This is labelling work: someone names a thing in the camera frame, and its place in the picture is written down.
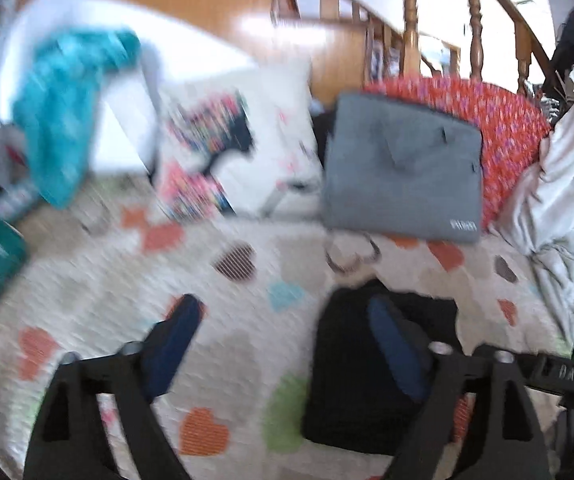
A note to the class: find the white printed pillow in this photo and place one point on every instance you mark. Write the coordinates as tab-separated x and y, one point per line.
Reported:
267	125

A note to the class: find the white sheet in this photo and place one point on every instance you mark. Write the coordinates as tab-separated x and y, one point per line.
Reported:
567	200

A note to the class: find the grey laptop bag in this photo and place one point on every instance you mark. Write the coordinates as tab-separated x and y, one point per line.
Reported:
402	175

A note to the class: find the wooden headboard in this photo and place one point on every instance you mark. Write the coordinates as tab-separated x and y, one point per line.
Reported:
267	25

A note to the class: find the heart print blanket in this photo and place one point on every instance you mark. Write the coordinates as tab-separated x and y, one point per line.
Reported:
247	310

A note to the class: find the teal cloth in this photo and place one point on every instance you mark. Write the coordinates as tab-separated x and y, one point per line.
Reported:
62	125

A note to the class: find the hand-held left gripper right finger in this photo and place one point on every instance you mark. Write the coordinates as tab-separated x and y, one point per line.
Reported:
397	355

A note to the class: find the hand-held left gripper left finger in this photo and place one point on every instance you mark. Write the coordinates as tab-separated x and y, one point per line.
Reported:
177	340

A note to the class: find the red patterned pillow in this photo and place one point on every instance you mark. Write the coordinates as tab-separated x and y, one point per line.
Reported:
502	120

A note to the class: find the black pants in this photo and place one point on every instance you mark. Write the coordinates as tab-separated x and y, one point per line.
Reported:
347	400

